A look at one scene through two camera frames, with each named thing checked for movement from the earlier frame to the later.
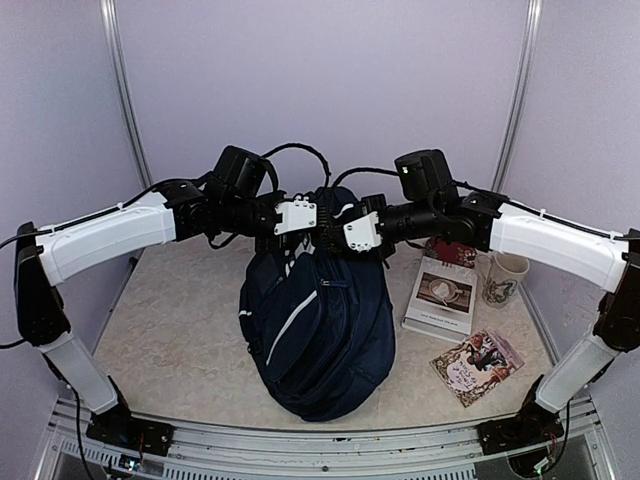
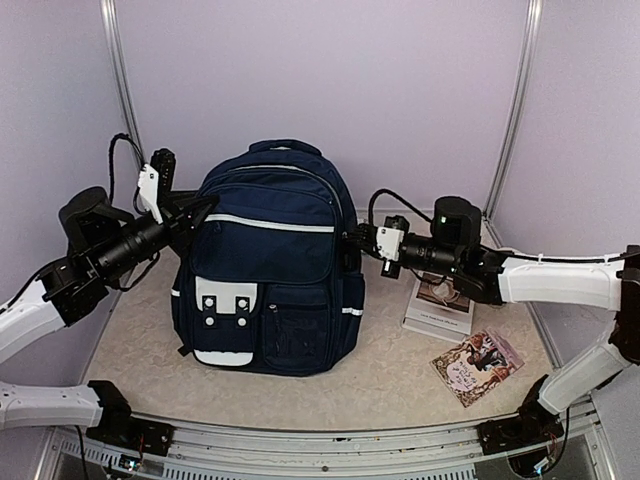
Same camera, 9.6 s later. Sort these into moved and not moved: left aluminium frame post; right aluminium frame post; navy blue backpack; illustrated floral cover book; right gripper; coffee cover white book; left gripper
Moved: left gripper; navy blue backpack; right gripper
Not moved: coffee cover white book; left aluminium frame post; right aluminium frame post; illustrated floral cover book
